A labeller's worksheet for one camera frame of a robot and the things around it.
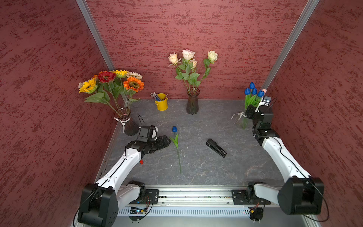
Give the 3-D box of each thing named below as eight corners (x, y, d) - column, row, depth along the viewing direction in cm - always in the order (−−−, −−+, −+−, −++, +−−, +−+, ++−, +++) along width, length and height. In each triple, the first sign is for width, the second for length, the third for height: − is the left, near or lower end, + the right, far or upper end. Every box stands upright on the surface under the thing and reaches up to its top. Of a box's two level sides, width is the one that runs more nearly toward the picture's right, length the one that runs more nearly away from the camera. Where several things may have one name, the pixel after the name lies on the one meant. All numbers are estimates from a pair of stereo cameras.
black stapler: (205, 144, 97) (206, 141, 93) (209, 141, 98) (210, 137, 95) (223, 159, 90) (225, 156, 86) (226, 155, 92) (228, 152, 88)
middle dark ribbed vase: (186, 114, 114) (186, 95, 97) (186, 107, 119) (186, 88, 102) (198, 114, 114) (200, 95, 97) (197, 107, 119) (199, 88, 103)
